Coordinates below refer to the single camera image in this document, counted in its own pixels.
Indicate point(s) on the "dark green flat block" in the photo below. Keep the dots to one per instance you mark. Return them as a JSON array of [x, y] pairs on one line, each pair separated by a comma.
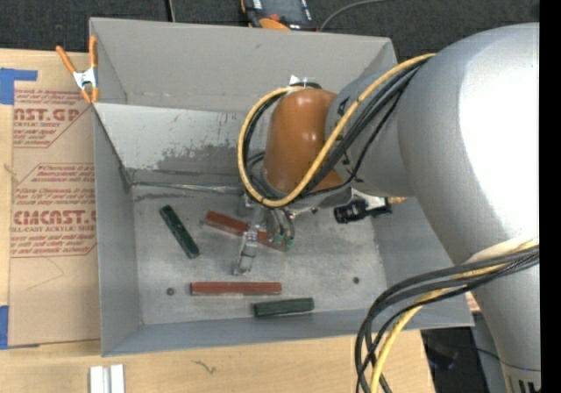
[[179, 233], [282, 307]]

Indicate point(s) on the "brown cardboard board red print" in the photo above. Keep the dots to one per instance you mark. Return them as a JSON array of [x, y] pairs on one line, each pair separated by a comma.
[[52, 189]]

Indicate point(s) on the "grey metal bin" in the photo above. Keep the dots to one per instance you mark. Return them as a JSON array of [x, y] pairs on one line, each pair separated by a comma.
[[315, 264]]

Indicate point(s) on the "red-brown flat block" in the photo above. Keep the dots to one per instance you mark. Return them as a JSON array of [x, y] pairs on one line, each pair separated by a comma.
[[223, 222], [234, 288]]

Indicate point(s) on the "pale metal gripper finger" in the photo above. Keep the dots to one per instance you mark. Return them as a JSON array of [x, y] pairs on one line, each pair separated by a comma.
[[249, 256], [237, 259]]

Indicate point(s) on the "black cylinder on white bracket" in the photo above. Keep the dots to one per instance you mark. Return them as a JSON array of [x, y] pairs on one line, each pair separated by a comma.
[[350, 212]]

